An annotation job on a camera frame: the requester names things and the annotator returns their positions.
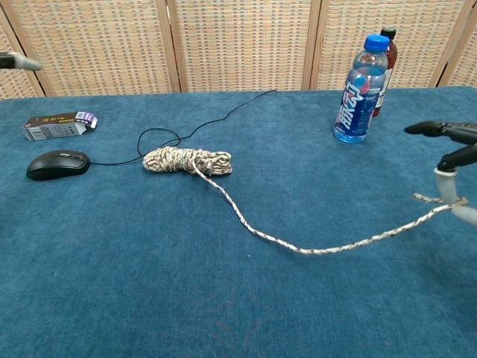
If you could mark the woven folding screen panel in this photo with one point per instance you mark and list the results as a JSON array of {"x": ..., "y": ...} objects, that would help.
[
  {"x": 466, "y": 67},
  {"x": 421, "y": 37},
  {"x": 93, "y": 44},
  {"x": 242, "y": 44},
  {"x": 11, "y": 82}
]

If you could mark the blue table cloth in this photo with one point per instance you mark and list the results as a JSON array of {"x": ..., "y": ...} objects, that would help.
[{"x": 149, "y": 279}]

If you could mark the blue sports drink bottle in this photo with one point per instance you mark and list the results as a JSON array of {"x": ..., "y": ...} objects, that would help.
[{"x": 357, "y": 108}]

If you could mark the black computer mouse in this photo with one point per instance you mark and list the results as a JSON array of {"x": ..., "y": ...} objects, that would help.
[{"x": 56, "y": 166}]

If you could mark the dark brown black-capped bottle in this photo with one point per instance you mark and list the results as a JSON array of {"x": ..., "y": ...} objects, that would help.
[{"x": 391, "y": 52}]

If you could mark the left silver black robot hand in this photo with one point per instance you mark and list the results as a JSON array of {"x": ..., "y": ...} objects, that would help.
[{"x": 18, "y": 61}]

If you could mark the small open cardboard box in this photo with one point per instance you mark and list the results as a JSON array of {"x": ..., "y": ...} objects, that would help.
[{"x": 52, "y": 128}]

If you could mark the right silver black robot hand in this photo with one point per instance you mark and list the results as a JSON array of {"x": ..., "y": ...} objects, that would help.
[{"x": 458, "y": 128}]

